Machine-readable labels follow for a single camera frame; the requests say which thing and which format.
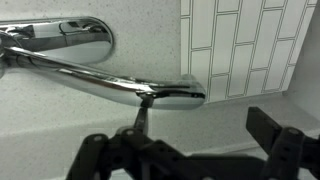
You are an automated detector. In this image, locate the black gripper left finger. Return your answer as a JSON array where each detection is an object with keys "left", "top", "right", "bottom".
[{"left": 64, "top": 107, "right": 188, "bottom": 180}]

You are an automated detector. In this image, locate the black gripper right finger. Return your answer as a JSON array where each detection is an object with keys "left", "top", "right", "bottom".
[{"left": 245, "top": 106, "right": 320, "bottom": 180}]

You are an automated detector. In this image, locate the chrome faucet spout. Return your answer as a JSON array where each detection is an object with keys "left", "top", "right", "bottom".
[{"left": 0, "top": 29, "right": 207, "bottom": 111}]

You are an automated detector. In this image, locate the chrome faucet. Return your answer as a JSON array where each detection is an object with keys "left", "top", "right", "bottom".
[{"left": 0, "top": 16, "right": 115, "bottom": 67}]

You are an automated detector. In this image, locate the white tile pattern panel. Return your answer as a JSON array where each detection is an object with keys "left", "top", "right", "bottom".
[{"left": 179, "top": 0, "right": 318, "bottom": 104}]

